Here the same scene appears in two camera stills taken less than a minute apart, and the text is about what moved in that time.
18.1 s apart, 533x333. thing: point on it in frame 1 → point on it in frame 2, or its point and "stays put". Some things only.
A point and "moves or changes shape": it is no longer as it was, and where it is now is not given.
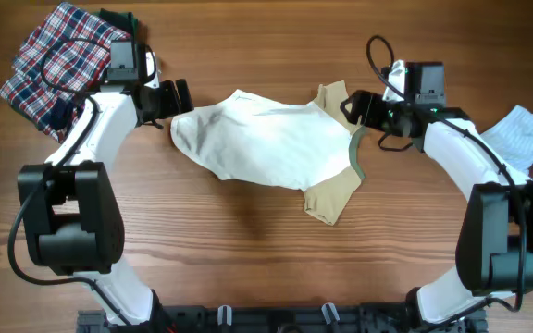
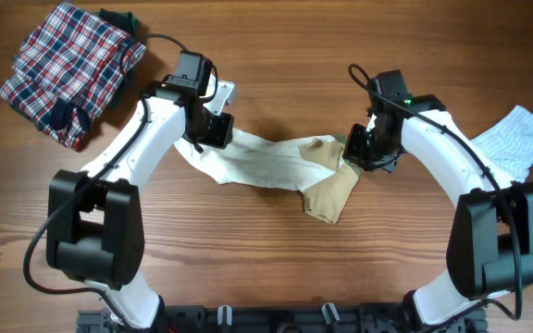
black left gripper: x=172 y=107 → x=221 y=133
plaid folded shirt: x=64 y=55 stays put
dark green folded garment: x=123 y=20 stays put
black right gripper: x=359 y=98 → x=353 y=153
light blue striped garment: x=522 y=136 stays put
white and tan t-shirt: x=306 y=145 moves or changes shape
